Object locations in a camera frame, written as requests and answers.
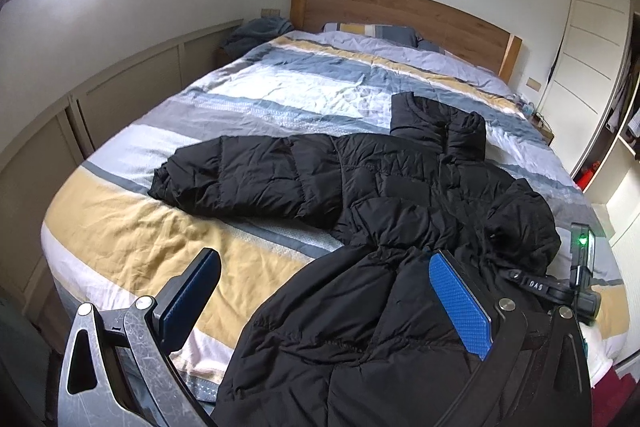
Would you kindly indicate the blue-grey cloth on nightstand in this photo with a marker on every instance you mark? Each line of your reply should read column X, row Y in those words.
column 254, row 33

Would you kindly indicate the black puffer jacket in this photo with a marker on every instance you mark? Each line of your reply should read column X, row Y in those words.
column 358, row 337

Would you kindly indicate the white wardrobe sliding door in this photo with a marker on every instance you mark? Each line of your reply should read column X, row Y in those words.
column 585, row 75

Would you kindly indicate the wooden right nightstand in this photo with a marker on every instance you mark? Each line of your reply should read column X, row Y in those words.
column 538, row 122

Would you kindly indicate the open white wardrobe shelving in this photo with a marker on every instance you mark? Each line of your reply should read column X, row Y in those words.
column 614, row 190

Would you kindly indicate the wooden headboard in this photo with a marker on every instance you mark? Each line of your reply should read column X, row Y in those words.
column 469, row 37

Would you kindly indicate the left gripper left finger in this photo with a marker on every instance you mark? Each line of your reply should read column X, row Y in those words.
column 116, row 369

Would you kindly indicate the striped pillow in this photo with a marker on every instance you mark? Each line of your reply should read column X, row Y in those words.
column 402, row 35

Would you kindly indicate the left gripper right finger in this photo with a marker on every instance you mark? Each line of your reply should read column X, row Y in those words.
column 533, row 368

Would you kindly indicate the beige wall switch plate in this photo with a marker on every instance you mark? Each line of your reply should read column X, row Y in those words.
column 533, row 84

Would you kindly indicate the beige wall panel cabinet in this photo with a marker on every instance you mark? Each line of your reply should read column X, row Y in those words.
column 38, row 161

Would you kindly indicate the striped duvet cover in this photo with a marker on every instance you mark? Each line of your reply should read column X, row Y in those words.
column 108, row 242

